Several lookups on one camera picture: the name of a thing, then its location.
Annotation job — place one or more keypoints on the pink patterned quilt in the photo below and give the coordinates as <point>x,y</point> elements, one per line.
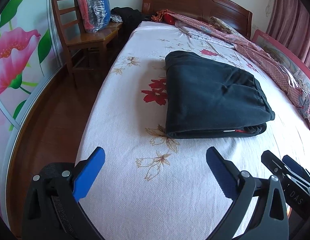
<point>276,71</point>

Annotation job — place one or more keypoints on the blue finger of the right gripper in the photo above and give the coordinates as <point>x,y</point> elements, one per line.
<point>296,168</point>
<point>275,165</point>

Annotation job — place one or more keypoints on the black Anta sports pants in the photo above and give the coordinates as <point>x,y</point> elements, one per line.
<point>210,99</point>

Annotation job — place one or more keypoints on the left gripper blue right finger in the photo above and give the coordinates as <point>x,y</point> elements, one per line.
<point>231,181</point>

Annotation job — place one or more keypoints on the wooden chair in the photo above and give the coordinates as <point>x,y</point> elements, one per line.
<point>77,44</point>

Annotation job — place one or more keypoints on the black clothes pile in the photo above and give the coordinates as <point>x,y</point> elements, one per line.
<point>131,18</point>

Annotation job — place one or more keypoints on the dark wooden headboard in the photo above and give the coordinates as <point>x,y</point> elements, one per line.
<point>226,10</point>

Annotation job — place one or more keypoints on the plastic bag of clothes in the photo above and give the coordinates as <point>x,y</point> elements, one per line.
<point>95,14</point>

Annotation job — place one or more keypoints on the white floral bed sheet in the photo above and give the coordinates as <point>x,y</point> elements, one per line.
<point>152,186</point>

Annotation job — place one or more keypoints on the maroon curtain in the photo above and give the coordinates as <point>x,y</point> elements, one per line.
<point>290,26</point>

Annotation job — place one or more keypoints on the red mesh bed rail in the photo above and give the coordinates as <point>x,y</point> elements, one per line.
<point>284,56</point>

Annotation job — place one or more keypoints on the floral wardrobe sliding door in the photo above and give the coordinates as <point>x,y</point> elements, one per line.
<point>29,59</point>

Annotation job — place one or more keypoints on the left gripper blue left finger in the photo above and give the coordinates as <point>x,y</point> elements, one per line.
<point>82,176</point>

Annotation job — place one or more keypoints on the red pillow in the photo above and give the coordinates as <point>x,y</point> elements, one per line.
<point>167,18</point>

